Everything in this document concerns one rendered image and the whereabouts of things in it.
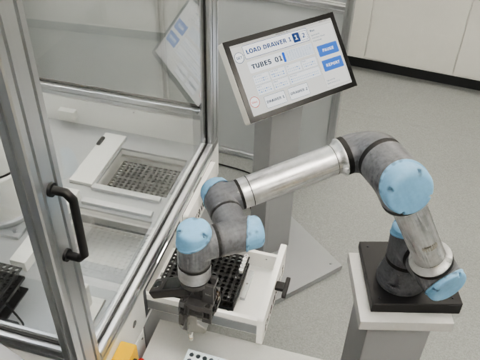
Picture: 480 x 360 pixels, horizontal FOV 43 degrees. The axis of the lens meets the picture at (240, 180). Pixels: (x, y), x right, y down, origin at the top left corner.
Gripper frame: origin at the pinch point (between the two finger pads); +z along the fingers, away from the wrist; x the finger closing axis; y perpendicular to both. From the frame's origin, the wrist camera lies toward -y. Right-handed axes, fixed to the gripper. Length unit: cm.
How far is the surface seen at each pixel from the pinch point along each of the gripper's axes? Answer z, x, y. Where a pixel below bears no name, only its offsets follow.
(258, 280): 13.5, 31.4, 10.3
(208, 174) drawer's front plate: 4, 63, -16
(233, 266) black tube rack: 7.1, 29.0, 2.9
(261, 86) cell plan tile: -8, 104, -9
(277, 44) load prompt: -18, 119, -8
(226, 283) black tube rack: 7.1, 22.3, 3.0
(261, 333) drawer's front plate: 9.8, 10.8, 16.3
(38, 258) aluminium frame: -42, -22, -20
